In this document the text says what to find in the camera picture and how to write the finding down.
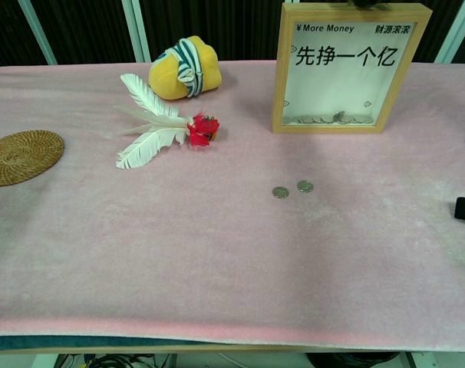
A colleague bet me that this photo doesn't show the wooden frame money box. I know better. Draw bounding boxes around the wooden frame money box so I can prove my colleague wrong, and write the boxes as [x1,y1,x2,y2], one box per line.
[270,2,434,135]

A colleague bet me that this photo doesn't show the white feather toy red tuft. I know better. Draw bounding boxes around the white feather toy red tuft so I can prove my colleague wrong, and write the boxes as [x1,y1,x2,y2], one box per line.
[114,73,221,170]

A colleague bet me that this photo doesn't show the yellow plush toy striped band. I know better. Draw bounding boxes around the yellow plush toy striped band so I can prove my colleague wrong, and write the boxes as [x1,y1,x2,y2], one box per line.
[147,35,219,101]

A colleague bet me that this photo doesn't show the round woven rattan coaster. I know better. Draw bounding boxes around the round woven rattan coaster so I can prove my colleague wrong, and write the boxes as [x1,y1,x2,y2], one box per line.
[0,130,65,188]

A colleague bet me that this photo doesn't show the aluminium partition post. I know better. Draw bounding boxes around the aluminium partition post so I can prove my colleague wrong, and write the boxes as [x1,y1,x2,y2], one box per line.
[17,0,59,65]
[434,0,465,64]
[123,0,157,62]

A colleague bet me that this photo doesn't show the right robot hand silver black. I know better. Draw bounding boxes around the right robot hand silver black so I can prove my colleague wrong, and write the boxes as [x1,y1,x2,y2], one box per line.
[330,0,391,11]

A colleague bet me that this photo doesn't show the pink tablecloth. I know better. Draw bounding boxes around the pink tablecloth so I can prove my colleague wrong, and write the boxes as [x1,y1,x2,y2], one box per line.
[0,60,465,350]

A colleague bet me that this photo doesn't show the black floor cables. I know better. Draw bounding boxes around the black floor cables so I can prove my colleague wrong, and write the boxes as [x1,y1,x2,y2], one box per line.
[55,353,172,368]

